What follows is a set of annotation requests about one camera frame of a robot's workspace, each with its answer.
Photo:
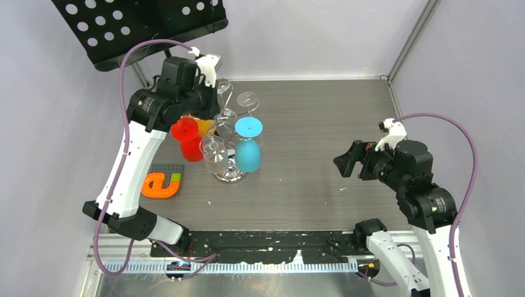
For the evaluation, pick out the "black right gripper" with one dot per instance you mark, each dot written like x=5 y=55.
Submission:
x=364 y=151

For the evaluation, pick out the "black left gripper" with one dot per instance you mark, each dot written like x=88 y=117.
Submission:
x=213 y=109

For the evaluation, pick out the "blue wine glass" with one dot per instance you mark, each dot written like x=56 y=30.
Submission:
x=247 y=151

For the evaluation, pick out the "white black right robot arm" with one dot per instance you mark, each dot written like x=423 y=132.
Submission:
x=429 y=209

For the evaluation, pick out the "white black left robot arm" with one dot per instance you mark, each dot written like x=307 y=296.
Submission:
x=185 y=87

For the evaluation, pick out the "yellow wine glass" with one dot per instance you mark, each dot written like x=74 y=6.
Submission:
x=206 y=127

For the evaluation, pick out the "clear wine glass rear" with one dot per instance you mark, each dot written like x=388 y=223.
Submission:
x=224 y=92

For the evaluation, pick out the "red wine glass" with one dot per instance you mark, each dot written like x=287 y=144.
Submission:
x=185 y=131

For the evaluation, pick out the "clear wine glass right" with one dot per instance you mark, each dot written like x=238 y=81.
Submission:
x=249 y=101

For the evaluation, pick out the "clear ribbed wine glass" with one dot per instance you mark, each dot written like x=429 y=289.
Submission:
x=214 y=154

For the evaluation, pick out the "chrome wine glass rack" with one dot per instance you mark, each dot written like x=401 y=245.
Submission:
x=226 y=130

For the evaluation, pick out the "grey building baseplate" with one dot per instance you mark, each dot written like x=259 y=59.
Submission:
x=168 y=169

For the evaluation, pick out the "lime green building brick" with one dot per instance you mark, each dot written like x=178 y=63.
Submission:
x=175 y=178

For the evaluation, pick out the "orange curved toy tube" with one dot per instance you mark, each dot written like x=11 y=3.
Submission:
x=157 y=185

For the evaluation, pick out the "black music stand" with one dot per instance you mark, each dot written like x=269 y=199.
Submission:
x=107 y=30

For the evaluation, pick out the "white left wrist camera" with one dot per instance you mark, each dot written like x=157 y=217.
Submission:
x=208 y=64

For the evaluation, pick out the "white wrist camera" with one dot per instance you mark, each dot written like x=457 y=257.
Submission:
x=208 y=64
x=395 y=132

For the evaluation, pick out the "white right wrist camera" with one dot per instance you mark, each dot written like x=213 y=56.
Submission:
x=395 y=132

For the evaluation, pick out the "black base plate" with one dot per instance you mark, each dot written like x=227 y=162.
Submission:
x=266 y=247

